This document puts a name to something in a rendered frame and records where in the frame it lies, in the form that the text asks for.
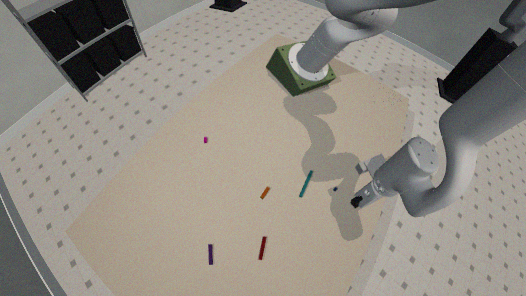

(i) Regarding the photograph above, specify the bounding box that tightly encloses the orange rod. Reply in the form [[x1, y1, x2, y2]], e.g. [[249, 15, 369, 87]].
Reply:
[[260, 187, 270, 199]]

